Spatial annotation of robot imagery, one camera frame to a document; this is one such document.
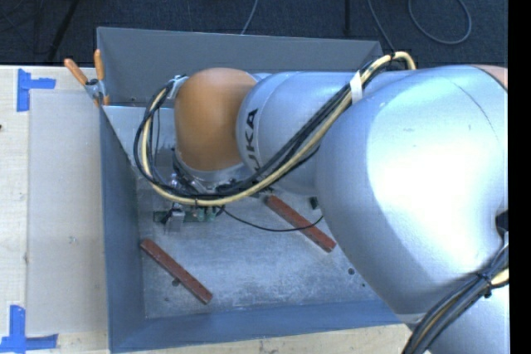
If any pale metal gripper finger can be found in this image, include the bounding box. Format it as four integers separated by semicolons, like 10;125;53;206
164;207;187;235

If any red-brown flat block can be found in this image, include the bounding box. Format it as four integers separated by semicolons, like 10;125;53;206
263;194;338;255
139;237;214;305

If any grey metal bin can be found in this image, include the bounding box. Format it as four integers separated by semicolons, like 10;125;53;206
95;26;417;354

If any pale wood flat board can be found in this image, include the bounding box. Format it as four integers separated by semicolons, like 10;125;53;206
25;88;110;337

